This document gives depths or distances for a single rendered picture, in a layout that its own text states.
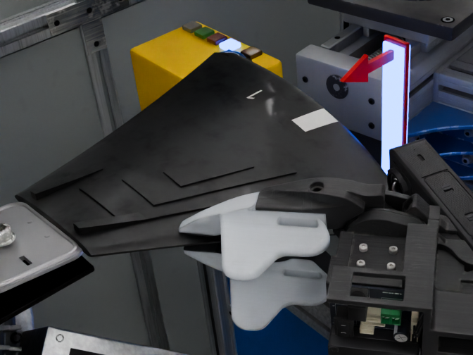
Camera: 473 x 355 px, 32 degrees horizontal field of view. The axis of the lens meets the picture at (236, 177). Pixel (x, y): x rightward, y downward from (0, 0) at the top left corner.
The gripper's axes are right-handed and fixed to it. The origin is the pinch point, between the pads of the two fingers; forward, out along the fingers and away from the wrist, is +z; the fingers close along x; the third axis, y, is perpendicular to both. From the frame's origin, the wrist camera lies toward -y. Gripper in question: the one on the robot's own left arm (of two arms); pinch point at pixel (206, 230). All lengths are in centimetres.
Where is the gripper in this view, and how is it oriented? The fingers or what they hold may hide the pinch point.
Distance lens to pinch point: 50.9
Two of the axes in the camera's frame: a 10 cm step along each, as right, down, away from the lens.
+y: -2.2, 6.7, -7.1
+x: 1.2, 7.4, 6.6
